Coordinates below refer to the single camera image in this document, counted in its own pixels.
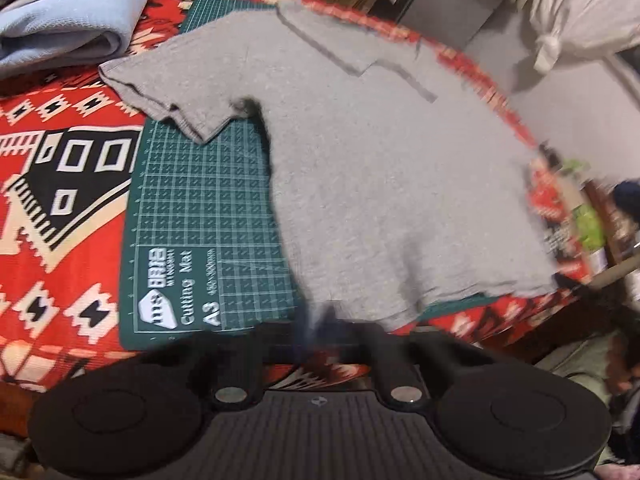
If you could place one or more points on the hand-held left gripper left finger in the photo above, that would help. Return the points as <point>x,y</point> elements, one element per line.
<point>310,340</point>

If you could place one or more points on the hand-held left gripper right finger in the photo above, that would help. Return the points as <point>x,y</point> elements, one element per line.
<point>345,340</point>

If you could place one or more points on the grey t-shirt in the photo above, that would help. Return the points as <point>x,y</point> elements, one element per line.
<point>375,160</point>

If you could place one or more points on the green cutting mat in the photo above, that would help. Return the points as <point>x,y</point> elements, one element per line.
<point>200,220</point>

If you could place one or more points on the red patterned blanket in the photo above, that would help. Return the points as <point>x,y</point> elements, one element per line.
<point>65,240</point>

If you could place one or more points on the green plush bag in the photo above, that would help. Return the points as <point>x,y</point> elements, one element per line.
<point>587,220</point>

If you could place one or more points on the dark blue yarn ball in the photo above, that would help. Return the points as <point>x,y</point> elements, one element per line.
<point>629,205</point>

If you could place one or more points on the folded light blue blanket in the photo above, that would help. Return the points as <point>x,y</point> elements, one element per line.
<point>65,20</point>

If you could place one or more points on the white curtain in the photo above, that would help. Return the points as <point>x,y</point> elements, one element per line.
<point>585,15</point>

